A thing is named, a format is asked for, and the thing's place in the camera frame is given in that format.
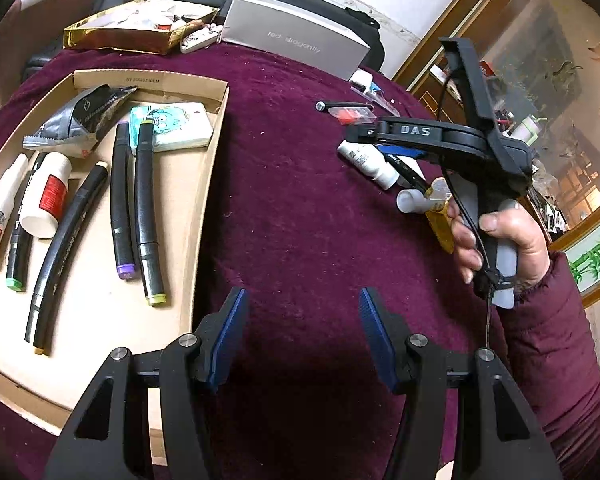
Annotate white patterned pouch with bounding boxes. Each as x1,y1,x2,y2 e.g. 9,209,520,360
180,25,223,55

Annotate black pen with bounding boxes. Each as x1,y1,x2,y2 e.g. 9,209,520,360
316,100,376,113

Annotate shallow cardboard box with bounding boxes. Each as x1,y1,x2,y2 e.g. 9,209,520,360
0,70,231,436

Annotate clear plastic case red contents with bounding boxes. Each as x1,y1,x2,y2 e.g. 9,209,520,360
330,105,378,125

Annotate clear plastic packet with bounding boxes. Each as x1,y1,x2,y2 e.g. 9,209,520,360
352,82,401,116

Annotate person's right forearm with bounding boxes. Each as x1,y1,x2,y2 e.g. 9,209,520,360
500,252,600,471

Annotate yellow-green-capped black marker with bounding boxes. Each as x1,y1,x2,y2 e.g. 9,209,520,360
134,117,170,307

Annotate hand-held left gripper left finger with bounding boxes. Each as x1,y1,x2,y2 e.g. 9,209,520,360
42,287,251,480

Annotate cream-capped black marker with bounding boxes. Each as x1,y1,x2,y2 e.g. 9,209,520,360
24,161,110,356

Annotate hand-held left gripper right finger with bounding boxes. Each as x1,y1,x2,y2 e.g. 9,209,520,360
357,287,566,480

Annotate person's right hand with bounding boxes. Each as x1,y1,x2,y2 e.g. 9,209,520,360
447,204,551,296

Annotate matte black snack packet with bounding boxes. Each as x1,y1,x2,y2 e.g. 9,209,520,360
22,85,138,155

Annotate cartoon print tissue pack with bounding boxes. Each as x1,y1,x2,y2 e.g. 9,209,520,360
130,102,215,153

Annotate brown armchair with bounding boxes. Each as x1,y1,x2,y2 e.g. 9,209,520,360
0,0,111,111

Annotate green-capped black marker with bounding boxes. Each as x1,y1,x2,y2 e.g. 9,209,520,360
5,152,48,292

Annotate gold gift box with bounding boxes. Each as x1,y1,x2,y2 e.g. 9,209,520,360
62,0,221,56

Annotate white bottle with black print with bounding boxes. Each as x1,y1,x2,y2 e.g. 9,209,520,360
336,140,401,191

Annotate white thermos cup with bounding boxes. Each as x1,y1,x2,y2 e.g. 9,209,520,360
512,115,548,147

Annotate white bottle with red label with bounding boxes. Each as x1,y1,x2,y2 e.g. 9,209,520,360
20,152,73,239

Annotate purple-capped black marker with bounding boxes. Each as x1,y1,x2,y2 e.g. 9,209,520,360
110,121,136,281

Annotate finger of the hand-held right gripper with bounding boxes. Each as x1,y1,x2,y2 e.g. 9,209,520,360
372,142,428,161

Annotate black marker with white print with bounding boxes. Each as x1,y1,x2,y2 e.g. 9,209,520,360
380,152,431,196

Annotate yellow snack packet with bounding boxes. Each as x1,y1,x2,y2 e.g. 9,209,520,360
424,200,463,253

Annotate wooden cabinet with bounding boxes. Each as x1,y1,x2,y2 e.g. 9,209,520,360
392,0,600,306

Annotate grey shoe box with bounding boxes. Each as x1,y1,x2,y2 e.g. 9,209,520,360
220,0,372,81

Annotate small translucent white bottle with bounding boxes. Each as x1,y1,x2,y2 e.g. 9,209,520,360
396,187,431,215

